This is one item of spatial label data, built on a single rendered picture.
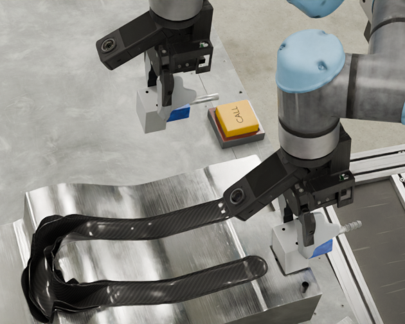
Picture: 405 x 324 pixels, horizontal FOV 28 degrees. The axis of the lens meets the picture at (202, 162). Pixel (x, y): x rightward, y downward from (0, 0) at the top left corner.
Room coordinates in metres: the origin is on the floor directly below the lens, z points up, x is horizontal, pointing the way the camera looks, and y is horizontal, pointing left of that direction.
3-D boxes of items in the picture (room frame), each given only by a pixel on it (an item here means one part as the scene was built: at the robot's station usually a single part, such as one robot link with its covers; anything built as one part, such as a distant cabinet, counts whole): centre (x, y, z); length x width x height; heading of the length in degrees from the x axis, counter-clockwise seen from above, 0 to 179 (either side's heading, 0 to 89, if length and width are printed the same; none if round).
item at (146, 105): (0.84, 0.05, 0.93); 0.13 x 0.05 x 0.05; 116
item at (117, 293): (0.57, 0.06, 0.92); 0.35 x 0.16 x 0.09; 116
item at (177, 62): (0.84, 0.06, 1.09); 0.09 x 0.08 x 0.12; 116
